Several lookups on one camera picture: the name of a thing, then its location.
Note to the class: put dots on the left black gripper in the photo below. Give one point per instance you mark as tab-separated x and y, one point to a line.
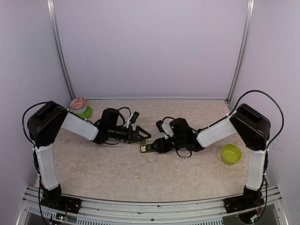
131	138

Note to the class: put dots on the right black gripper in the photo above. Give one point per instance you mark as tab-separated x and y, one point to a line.
162	147

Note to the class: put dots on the green weekly pill organizer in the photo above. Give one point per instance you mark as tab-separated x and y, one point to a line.
147	146

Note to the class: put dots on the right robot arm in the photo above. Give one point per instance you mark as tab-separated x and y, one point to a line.
204	175

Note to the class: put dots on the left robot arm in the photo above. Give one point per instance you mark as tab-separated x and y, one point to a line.
44	125

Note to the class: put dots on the lime green plate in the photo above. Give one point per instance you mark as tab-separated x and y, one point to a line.
87	113

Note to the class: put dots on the red patterned white bowl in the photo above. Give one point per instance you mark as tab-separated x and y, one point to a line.
78	105

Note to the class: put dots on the lime green bowl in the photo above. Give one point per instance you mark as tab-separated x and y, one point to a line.
231	154

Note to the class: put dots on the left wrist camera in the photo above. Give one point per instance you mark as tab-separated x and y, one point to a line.
132	119

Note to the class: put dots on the front aluminium rail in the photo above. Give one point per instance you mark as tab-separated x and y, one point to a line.
93	211

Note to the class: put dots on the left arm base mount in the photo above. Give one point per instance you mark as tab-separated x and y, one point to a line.
62	201

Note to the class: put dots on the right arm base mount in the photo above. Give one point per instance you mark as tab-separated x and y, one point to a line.
249	199

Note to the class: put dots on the left aluminium frame post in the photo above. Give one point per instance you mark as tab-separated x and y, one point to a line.
59	49

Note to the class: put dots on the aluminium frame post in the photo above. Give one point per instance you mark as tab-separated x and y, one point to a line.
59	49
242	50

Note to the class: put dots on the right aluminium frame post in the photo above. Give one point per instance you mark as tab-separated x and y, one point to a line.
242	50

